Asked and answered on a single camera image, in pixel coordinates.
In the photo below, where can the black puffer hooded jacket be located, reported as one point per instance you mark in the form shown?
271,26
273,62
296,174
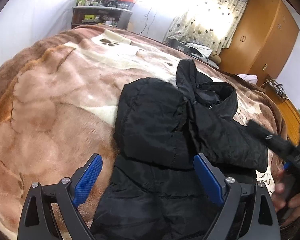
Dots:
154,192

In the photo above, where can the heart pattern cream curtain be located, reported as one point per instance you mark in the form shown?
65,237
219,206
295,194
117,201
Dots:
211,23

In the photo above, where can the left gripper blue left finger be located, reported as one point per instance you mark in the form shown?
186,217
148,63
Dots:
37,219

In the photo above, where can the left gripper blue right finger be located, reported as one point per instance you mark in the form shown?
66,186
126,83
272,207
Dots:
246,210

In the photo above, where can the wooden wardrobe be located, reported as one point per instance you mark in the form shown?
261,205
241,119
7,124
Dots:
262,42

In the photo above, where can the person right hand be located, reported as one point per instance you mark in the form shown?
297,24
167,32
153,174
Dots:
277,197

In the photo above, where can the orange white box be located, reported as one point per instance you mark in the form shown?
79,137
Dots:
125,4

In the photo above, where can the black box with papers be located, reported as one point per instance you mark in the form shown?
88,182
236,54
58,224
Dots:
198,51

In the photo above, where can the brown plush dog blanket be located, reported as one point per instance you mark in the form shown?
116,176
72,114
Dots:
58,102

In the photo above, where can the brown teddy bear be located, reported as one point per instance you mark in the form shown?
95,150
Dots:
215,58

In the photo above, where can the pink white cloth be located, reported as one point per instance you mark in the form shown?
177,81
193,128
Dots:
249,78

